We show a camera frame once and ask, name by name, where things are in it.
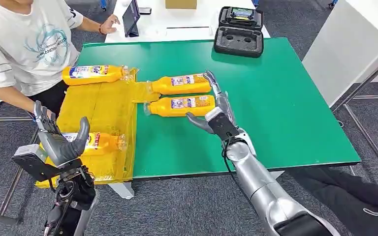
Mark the seated person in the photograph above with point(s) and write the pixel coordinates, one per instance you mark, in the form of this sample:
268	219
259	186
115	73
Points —
19	49

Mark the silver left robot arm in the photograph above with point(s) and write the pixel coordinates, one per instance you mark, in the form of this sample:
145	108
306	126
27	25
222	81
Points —
75	195

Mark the green table mat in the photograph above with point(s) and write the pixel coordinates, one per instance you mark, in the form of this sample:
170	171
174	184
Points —
290	104

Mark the brown cardboard box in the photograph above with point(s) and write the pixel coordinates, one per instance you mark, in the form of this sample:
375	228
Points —
181	4

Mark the blue chair caster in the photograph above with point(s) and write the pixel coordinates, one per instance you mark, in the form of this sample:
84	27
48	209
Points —
331	3
103	4
255	2

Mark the open black foam case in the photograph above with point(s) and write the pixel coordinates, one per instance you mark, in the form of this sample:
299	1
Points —
239	43

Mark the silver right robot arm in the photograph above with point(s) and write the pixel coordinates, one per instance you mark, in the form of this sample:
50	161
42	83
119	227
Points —
260	185

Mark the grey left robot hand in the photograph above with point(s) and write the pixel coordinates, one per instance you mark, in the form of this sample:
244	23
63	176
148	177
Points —
60	150

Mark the white partition panel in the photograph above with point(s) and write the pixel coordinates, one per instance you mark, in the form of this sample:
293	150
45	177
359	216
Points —
342	49

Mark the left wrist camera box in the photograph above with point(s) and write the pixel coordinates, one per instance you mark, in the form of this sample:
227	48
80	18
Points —
35	163

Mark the orange drink bottle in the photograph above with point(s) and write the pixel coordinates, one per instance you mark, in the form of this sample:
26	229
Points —
110	75
106	143
159	108
161	86

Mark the steel partition frame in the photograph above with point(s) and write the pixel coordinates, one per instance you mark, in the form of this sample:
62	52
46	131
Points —
371	96

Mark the white table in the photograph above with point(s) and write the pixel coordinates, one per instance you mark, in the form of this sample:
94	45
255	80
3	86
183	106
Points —
182	19

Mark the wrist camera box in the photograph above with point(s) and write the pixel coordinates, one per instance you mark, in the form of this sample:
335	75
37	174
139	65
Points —
223	127
35	163

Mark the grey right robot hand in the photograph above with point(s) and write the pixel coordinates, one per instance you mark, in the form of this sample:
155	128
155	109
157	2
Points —
225	102

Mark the black tablet on stand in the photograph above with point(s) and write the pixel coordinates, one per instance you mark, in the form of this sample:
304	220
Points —
131	19

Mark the white table foot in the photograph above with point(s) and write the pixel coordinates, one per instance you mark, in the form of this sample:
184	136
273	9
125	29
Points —
123	190
278	174

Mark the steel desk frame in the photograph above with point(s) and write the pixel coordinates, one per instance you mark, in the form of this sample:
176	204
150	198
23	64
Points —
0	119

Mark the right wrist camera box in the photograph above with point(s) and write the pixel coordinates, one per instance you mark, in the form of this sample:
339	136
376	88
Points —
223	127

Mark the person in dark trousers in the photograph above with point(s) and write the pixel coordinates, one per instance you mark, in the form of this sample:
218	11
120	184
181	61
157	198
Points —
345	195

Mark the yellow plastic sheet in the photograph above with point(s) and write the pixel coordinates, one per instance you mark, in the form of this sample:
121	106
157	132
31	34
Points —
107	107

